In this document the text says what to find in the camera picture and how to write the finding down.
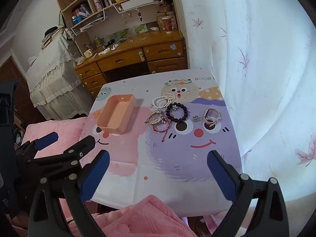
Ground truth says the lace covered furniture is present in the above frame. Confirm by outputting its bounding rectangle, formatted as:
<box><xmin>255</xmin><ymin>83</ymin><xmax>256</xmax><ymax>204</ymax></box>
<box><xmin>25</xmin><ymin>30</ymin><xmax>95</xmax><ymax>120</ymax></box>

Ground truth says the pink fluffy blanket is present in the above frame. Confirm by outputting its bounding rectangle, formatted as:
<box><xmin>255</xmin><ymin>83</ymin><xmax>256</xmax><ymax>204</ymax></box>
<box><xmin>62</xmin><ymin>195</ymin><xmax>198</xmax><ymax>237</ymax></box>

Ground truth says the pink storage box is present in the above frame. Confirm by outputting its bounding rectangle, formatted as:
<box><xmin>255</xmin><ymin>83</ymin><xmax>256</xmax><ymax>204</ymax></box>
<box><xmin>97</xmin><ymin>94</ymin><xmax>137</xmax><ymax>135</ymax></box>

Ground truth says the wooden desk with shelves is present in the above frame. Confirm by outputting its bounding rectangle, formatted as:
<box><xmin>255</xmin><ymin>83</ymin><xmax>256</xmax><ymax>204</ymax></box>
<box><xmin>51</xmin><ymin>0</ymin><xmax>183</xmax><ymax>52</ymax></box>

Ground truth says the red printed cup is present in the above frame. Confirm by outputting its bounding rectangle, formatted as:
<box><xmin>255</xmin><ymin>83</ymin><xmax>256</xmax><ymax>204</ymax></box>
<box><xmin>162</xmin><ymin>15</ymin><xmax>173</xmax><ymax>34</ymax></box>

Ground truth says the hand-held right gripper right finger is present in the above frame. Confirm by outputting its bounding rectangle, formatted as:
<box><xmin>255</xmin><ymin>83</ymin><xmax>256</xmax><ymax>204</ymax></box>
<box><xmin>207</xmin><ymin>150</ymin><xmax>290</xmax><ymax>237</ymax></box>

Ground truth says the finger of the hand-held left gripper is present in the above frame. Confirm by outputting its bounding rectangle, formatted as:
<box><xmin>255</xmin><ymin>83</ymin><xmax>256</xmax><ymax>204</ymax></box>
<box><xmin>21</xmin><ymin>132</ymin><xmax>59</xmax><ymax>158</ymax></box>
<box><xmin>26</xmin><ymin>135</ymin><xmax>96</xmax><ymax>178</ymax></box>

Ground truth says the white hanging tray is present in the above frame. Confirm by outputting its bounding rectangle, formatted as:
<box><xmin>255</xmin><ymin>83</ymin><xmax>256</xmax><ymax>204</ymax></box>
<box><xmin>113</xmin><ymin>0</ymin><xmax>163</xmax><ymax>13</ymax></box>

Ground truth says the pink strap watch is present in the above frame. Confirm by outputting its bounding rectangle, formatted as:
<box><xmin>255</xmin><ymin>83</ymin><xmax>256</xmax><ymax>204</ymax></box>
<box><xmin>203</xmin><ymin>107</ymin><xmax>222</xmax><ymax>129</ymax></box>

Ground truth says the colourful flower bead bracelet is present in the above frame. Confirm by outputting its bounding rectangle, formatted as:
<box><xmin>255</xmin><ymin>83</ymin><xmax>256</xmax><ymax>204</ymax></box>
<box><xmin>165</xmin><ymin>78</ymin><xmax>192</xmax><ymax>86</ymax></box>

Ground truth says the cartoon printed tablecloth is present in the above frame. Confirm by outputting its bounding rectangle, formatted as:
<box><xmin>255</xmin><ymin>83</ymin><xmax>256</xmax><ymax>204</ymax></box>
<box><xmin>80</xmin><ymin>69</ymin><xmax>242</xmax><ymax>214</ymax></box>

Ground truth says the red string bracelet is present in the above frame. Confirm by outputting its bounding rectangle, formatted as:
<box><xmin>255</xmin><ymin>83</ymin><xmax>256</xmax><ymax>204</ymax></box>
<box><xmin>153</xmin><ymin>118</ymin><xmax>172</xmax><ymax>142</ymax></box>

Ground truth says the stack of papers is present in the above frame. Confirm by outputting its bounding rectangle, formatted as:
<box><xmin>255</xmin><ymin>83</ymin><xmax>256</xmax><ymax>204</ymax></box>
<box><xmin>41</xmin><ymin>26</ymin><xmax>65</xmax><ymax>50</ymax></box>

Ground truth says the white pearl bracelet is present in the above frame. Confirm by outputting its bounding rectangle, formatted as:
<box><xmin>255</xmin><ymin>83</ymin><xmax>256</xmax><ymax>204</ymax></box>
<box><xmin>151</xmin><ymin>94</ymin><xmax>176</xmax><ymax>109</ymax></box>

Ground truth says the white wire rack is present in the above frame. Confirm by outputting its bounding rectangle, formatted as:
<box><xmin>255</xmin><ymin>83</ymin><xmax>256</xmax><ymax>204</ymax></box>
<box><xmin>71</xmin><ymin>8</ymin><xmax>109</xmax><ymax>36</ymax></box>

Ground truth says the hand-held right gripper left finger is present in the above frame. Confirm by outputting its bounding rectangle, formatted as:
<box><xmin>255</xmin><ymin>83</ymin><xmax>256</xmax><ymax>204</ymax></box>
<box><xmin>28</xmin><ymin>150</ymin><xmax>110</xmax><ymax>237</ymax></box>

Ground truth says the brown wooden door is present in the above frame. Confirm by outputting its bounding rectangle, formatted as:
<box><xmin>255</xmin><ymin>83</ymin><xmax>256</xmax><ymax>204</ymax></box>
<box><xmin>0</xmin><ymin>55</ymin><xmax>32</xmax><ymax>129</ymax></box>

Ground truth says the dark bead bracelet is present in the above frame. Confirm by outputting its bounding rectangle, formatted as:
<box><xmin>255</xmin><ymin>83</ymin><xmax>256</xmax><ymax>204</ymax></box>
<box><xmin>166</xmin><ymin>102</ymin><xmax>189</xmax><ymax>123</ymax></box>

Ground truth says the rhinestone bracelet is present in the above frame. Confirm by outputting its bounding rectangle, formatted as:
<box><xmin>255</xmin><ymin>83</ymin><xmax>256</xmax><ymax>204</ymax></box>
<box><xmin>144</xmin><ymin>111</ymin><xmax>166</xmax><ymax>125</ymax></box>

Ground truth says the white floral curtain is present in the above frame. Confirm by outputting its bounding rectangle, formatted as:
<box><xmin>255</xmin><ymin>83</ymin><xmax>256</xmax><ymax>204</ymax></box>
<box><xmin>173</xmin><ymin>0</ymin><xmax>316</xmax><ymax>203</ymax></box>

